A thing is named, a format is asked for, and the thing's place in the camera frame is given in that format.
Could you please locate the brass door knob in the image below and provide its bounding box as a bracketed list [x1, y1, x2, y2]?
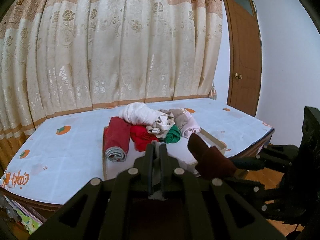
[234, 73, 242, 80]

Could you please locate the colourful books stack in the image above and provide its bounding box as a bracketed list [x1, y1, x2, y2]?
[1, 193, 47, 238]

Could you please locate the beige grey underwear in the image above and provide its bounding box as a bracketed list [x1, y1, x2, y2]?
[146, 108, 192, 139]

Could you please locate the maroon underwear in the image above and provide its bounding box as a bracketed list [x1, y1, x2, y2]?
[187, 133, 236, 180]

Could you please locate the cream white underwear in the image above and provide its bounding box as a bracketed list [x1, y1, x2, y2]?
[119, 102, 168, 126]

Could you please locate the curtain tassel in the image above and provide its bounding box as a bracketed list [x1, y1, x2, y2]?
[208, 82, 217, 100]

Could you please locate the green underwear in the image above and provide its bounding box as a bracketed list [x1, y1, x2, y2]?
[163, 125, 181, 144]

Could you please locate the white persimmon print tablecloth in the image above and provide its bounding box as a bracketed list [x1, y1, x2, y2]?
[1, 98, 273, 204]

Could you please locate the shallow cardboard tray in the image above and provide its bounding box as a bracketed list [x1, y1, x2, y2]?
[103, 129, 231, 180]

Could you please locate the beige floral curtain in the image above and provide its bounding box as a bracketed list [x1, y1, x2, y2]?
[1, 0, 222, 168]

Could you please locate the pale pink underwear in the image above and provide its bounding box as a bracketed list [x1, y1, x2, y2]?
[180, 108, 201, 138]

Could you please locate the dark red underwear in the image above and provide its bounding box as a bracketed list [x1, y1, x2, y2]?
[103, 116, 131, 162]

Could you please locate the brown wooden door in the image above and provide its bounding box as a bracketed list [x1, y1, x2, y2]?
[223, 0, 262, 116]

